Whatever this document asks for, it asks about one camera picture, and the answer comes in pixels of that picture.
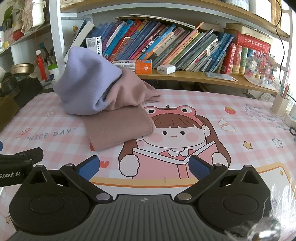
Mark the white tape roll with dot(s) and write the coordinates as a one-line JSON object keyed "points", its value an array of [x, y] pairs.
{"points": [[291, 119]]}

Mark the brown cloth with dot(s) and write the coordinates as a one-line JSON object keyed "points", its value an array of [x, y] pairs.
{"points": [[8, 111]]}

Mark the woven basket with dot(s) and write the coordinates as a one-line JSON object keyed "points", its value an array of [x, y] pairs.
{"points": [[278, 11]]}

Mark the dusty pink knit top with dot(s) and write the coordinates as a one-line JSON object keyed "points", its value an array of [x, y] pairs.
{"points": [[118, 125]]}

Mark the pink checked printed desk mat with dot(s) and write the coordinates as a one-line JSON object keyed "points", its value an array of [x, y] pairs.
{"points": [[231, 143]]}

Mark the row of colourful books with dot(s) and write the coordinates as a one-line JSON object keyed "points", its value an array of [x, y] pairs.
{"points": [[175, 48]]}

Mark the white wooden bookshelf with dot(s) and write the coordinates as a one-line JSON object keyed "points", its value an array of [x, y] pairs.
{"points": [[185, 77]]}

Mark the floral pink pouch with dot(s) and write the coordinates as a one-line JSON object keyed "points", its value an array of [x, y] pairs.
{"points": [[27, 18]]}

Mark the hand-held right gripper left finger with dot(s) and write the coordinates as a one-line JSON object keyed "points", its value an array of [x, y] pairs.
{"points": [[88, 169]]}

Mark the clear plastic wrap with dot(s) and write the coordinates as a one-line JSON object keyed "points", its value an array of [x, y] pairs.
{"points": [[282, 204]]}

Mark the white container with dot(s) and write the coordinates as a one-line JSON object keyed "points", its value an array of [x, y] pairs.
{"points": [[38, 12]]}

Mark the red white bottle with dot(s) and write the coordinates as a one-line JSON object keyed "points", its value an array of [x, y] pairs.
{"points": [[42, 66]]}

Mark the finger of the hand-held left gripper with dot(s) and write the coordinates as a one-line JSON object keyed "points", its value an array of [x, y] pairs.
{"points": [[30, 154]]}

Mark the lavender knit top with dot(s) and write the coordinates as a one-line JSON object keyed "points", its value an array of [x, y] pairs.
{"points": [[85, 81]]}

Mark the large red dictionary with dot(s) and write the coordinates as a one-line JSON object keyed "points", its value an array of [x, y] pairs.
{"points": [[252, 44]]}

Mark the orange white toothpaste box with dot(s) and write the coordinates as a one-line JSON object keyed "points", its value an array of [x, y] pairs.
{"points": [[138, 66]]}

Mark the face mask packet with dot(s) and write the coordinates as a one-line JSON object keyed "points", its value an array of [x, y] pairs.
{"points": [[219, 76]]}

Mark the beige pen holder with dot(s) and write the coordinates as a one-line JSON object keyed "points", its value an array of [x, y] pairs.
{"points": [[279, 105]]}

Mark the white charger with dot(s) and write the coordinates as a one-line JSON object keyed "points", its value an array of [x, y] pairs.
{"points": [[166, 69]]}

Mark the gold round tin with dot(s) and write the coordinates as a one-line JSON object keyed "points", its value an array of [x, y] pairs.
{"points": [[22, 68]]}

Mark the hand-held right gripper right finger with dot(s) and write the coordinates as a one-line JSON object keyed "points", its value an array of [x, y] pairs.
{"points": [[198, 167]]}

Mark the white jar green lid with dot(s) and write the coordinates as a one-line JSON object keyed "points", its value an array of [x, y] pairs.
{"points": [[53, 74]]}

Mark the white medicine box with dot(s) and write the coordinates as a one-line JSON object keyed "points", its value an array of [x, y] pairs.
{"points": [[94, 46]]}

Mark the colourful flower ornament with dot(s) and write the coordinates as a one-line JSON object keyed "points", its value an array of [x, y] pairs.
{"points": [[261, 67]]}

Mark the black box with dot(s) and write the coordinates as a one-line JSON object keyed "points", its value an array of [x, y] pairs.
{"points": [[29, 92]]}

